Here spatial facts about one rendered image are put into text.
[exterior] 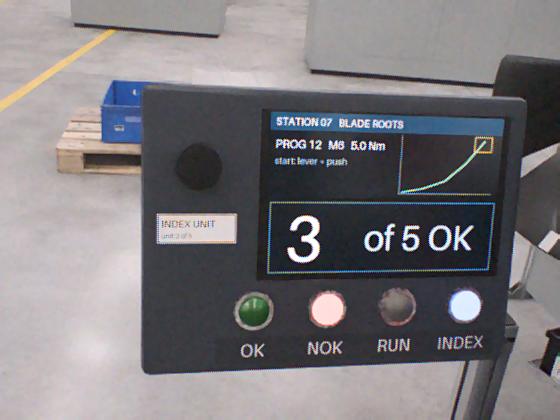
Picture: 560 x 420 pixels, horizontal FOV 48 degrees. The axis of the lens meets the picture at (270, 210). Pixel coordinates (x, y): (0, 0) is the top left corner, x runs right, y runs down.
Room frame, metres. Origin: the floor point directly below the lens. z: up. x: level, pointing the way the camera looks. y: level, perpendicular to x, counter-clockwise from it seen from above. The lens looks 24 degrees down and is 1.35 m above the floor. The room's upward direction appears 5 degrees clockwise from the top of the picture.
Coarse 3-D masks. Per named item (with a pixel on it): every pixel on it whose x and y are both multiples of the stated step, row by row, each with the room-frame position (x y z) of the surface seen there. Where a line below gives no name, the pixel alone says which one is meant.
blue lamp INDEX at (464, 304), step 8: (464, 288) 0.38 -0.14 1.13; (472, 288) 0.39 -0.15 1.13; (456, 296) 0.38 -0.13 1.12; (464, 296) 0.38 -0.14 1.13; (472, 296) 0.38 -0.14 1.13; (480, 296) 0.39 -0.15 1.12; (448, 304) 0.38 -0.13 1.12; (456, 304) 0.38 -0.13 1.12; (464, 304) 0.38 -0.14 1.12; (472, 304) 0.38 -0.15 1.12; (480, 304) 0.38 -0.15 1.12; (448, 312) 0.38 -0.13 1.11; (456, 312) 0.38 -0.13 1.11; (464, 312) 0.37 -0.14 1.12; (472, 312) 0.38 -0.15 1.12; (480, 312) 0.38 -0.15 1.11; (456, 320) 0.38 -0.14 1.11; (464, 320) 0.38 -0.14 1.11; (472, 320) 0.38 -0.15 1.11
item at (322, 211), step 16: (272, 208) 0.37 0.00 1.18; (288, 208) 0.37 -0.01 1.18; (304, 208) 0.38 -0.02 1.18; (320, 208) 0.38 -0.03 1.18; (336, 208) 0.38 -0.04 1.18; (272, 224) 0.37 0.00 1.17; (288, 224) 0.37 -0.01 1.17; (304, 224) 0.37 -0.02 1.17; (320, 224) 0.38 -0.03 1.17; (336, 224) 0.38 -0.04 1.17; (272, 240) 0.37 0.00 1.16; (288, 240) 0.37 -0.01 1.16; (304, 240) 0.37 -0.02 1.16; (320, 240) 0.37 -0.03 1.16; (336, 240) 0.38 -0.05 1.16; (272, 256) 0.36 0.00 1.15; (288, 256) 0.37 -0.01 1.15; (304, 256) 0.37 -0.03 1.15; (320, 256) 0.37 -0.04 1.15; (336, 256) 0.37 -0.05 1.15; (272, 272) 0.36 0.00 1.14; (288, 272) 0.36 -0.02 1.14; (304, 272) 0.37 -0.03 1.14; (320, 272) 0.37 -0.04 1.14; (336, 272) 0.37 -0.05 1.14
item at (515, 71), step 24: (504, 72) 1.29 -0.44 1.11; (528, 72) 1.24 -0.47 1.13; (552, 72) 1.19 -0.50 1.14; (504, 96) 1.26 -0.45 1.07; (528, 96) 1.21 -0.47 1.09; (552, 96) 1.17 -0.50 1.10; (528, 120) 1.20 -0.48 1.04; (552, 120) 1.16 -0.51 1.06; (528, 144) 1.18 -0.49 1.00; (552, 144) 1.15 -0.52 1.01
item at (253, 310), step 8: (240, 296) 0.35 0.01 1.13; (248, 296) 0.35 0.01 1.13; (256, 296) 0.35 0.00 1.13; (264, 296) 0.35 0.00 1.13; (240, 304) 0.35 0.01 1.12; (248, 304) 0.35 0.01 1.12; (256, 304) 0.35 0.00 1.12; (264, 304) 0.35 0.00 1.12; (272, 304) 0.36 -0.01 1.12; (240, 312) 0.35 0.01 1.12; (248, 312) 0.34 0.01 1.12; (256, 312) 0.35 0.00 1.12; (264, 312) 0.35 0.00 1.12; (272, 312) 0.35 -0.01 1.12; (240, 320) 0.35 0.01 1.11; (248, 320) 0.34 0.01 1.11; (256, 320) 0.34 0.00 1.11; (264, 320) 0.35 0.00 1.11; (248, 328) 0.35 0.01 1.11; (256, 328) 0.35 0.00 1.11
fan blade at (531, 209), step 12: (552, 156) 0.98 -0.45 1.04; (540, 168) 0.98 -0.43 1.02; (552, 168) 0.97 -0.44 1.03; (528, 180) 0.97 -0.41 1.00; (540, 180) 0.96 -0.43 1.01; (552, 180) 0.96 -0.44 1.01; (528, 192) 0.96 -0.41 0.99; (540, 192) 0.95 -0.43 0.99; (552, 192) 0.94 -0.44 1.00; (528, 204) 0.95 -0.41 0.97; (540, 204) 0.94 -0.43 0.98; (552, 204) 0.93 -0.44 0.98; (516, 216) 0.94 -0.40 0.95; (528, 216) 0.94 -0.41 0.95; (540, 216) 0.93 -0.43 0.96; (552, 216) 0.92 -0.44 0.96; (516, 228) 0.93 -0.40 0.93; (528, 228) 0.92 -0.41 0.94; (540, 228) 0.92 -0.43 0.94; (552, 228) 0.91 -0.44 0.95; (528, 240) 0.91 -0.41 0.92; (540, 240) 0.90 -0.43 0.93; (552, 252) 0.89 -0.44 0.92
